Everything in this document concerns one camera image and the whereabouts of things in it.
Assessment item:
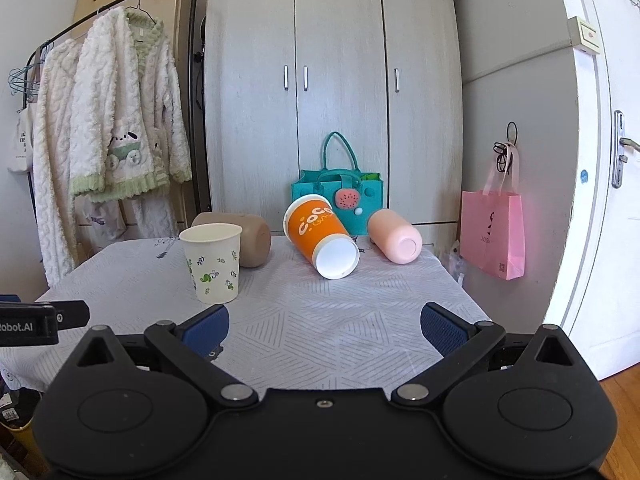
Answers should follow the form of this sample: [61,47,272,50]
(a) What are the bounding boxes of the black hair ties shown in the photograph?
[492,121,521,173]

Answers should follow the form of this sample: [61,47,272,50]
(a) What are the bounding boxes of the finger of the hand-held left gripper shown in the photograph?
[31,300,91,331]

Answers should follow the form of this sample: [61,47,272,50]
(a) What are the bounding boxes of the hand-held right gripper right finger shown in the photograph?
[391,302,587,406]

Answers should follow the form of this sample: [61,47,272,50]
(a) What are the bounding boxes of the white door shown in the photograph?
[544,0,640,382]

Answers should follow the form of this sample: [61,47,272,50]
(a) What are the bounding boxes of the black clothes rack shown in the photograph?
[24,0,213,217]

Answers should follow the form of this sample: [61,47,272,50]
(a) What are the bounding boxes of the pink paper bag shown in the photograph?
[459,143,526,281]

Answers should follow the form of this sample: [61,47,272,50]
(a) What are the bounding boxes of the white fleece robe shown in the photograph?
[32,37,177,287]

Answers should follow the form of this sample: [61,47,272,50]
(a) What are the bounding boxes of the patterned white tablecloth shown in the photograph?
[0,236,494,397]

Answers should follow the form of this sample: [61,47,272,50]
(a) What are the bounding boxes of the clear plastic bag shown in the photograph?
[446,241,467,287]

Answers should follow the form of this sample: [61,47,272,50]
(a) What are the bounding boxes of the brown cup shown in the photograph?
[191,211,272,268]

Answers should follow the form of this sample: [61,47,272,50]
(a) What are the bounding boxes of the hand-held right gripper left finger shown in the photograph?
[65,303,260,407]

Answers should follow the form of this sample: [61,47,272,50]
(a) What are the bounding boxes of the pink cup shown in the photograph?
[366,209,423,265]

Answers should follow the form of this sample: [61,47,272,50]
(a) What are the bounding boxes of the white tote bag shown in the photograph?
[6,104,37,174]

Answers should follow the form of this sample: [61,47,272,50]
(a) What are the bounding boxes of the white wall box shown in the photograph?
[569,16,604,55]

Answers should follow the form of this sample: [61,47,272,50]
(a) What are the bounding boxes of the floral white paper cup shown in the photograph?
[179,223,243,304]

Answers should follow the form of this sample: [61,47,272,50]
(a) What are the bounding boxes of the blue wire hangers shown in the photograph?
[7,42,53,104]

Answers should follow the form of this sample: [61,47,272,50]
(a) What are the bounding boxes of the teal felt handbag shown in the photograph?
[291,131,384,237]

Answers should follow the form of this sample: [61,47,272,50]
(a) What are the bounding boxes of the white green fleece jacket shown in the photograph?
[69,7,194,199]

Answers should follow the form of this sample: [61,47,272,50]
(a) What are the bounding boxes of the grey wooden wardrobe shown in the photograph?
[203,0,464,241]

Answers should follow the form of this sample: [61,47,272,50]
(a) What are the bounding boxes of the silver door handle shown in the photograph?
[612,109,640,190]

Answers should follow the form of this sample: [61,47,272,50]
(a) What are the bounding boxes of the orange paper cup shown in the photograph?
[283,194,361,281]

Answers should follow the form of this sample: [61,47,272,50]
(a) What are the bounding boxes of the white printed bag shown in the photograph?
[75,195,129,252]

